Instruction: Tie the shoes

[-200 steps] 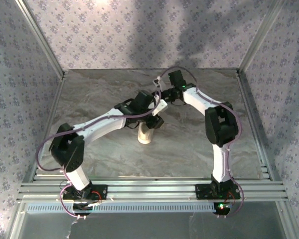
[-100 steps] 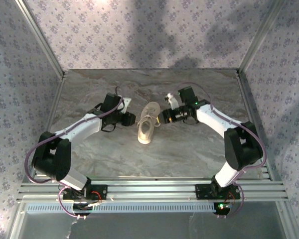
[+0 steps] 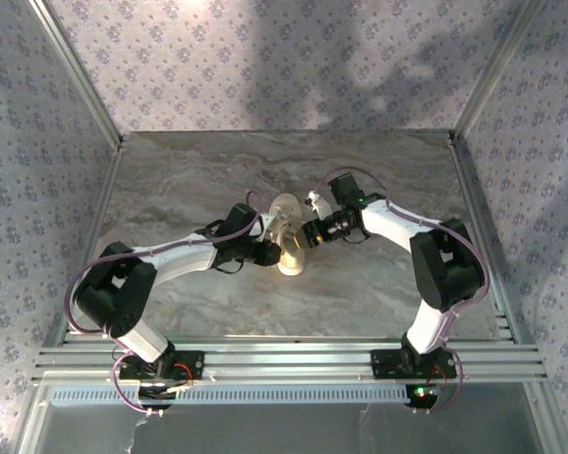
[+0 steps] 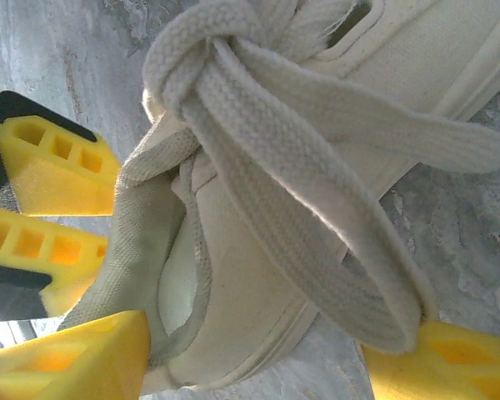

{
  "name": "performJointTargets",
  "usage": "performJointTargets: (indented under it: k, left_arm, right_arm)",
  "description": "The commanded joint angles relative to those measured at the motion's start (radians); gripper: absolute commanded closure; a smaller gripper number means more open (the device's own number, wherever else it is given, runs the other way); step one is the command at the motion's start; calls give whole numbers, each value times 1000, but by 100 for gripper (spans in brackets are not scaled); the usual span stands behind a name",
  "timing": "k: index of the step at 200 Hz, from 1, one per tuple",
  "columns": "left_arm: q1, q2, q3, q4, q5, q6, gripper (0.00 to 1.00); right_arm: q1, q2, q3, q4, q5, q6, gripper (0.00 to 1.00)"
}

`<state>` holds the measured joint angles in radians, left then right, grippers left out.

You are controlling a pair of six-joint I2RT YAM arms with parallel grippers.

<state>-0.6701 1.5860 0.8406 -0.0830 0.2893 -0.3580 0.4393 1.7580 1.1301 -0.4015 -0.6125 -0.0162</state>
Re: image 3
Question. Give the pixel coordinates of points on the black control board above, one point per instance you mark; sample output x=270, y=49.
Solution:
x=154, y=392
x=423, y=397

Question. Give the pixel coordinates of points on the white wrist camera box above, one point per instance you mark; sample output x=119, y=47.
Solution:
x=267, y=226
x=319, y=202

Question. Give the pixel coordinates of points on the black left control board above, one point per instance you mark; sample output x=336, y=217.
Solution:
x=154, y=392

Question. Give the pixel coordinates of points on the grey metal panel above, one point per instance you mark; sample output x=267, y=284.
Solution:
x=289, y=430

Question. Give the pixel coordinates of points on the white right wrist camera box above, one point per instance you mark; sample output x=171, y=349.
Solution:
x=319, y=202

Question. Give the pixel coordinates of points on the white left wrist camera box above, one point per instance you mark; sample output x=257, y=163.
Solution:
x=267, y=226

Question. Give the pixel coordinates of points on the black right control board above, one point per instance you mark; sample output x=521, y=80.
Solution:
x=423, y=397

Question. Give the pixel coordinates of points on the white canvas shoe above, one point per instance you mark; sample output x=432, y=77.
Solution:
x=291, y=265

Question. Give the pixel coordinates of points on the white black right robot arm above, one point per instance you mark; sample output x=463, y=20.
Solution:
x=447, y=269

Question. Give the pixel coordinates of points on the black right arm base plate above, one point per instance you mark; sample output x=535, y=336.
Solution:
x=383, y=364

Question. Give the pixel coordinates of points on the aluminium frame post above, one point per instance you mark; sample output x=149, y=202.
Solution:
x=76, y=71
x=497, y=66

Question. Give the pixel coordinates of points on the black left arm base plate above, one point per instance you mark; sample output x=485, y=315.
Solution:
x=194, y=364

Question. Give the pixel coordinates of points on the aluminium mounting rail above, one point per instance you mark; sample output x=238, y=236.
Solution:
x=289, y=361

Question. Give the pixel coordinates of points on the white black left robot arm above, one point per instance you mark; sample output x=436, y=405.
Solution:
x=111, y=293

